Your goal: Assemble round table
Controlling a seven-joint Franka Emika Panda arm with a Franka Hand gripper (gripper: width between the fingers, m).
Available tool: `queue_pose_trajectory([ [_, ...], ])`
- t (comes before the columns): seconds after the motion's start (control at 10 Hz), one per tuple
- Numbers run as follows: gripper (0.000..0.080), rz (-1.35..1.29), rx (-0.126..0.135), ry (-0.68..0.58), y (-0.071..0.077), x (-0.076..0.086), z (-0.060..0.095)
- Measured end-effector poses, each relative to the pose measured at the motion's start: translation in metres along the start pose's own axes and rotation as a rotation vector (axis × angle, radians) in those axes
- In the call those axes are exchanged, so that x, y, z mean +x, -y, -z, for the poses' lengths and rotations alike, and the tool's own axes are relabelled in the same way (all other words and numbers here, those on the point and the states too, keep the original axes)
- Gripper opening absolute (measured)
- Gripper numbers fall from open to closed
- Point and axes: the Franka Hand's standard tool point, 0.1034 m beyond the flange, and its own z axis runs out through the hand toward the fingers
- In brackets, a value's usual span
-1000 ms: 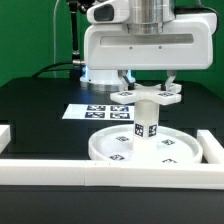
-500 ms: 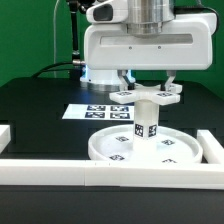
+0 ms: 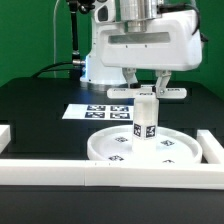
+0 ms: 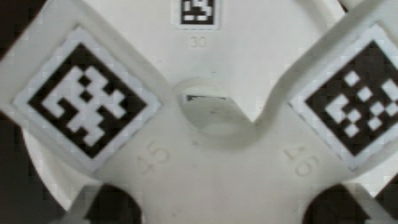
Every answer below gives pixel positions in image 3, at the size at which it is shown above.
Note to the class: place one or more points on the white sheet with markers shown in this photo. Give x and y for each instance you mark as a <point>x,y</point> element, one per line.
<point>99,112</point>

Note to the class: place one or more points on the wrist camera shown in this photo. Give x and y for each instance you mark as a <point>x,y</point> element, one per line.
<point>106,11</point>

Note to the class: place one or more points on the white U-shaped fence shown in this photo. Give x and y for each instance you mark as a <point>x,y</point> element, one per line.
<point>208,174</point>

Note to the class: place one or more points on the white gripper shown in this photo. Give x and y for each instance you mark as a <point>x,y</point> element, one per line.
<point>167,44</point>

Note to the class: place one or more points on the black camera stand pole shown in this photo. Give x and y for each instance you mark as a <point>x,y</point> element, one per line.
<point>84,7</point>

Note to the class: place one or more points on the white round table top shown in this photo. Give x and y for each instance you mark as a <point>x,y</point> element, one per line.
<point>170,146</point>

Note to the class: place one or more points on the white cross-shaped table base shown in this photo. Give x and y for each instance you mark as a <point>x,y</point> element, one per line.
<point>120,92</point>

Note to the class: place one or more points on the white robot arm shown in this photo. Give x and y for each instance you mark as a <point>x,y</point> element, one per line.
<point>133,14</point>

